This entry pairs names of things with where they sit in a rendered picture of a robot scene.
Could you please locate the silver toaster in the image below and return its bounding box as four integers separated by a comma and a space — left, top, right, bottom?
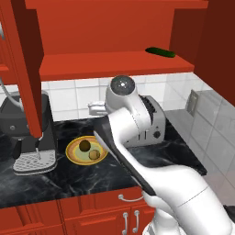
122, 95, 167, 149

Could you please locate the red base cabinet door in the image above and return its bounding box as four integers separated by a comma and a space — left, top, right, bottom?
63, 207, 130, 235
129, 204, 158, 235

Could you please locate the black coffee machine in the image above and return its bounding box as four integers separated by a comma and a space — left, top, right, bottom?
0, 77, 60, 176

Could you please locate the red drawer front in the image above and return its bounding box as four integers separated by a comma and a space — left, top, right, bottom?
58, 185, 146, 217
0, 199, 63, 235

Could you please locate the green cucumber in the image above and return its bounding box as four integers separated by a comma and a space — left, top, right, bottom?
144, 46, 177, 59

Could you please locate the grey wall outlet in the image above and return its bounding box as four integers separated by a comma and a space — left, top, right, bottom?
185, 89, 200, 118

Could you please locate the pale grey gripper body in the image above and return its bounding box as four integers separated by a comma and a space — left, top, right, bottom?
87, 100, 109, 117

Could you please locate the silver cabinet door handle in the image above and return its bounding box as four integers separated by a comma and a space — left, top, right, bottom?
121, 211, 129, 235
132, 209, 140, 234

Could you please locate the silver drawer handle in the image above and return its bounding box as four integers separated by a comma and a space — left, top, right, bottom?
117, 194, 145, 203

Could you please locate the red wall cabinet with shelf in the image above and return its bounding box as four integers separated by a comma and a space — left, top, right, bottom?
24, 0, 209, 83

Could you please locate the yellow plate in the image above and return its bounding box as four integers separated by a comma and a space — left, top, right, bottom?
65, 135, 110, 166

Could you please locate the tan round bread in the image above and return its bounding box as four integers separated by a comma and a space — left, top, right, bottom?
88, 149, 102, 161

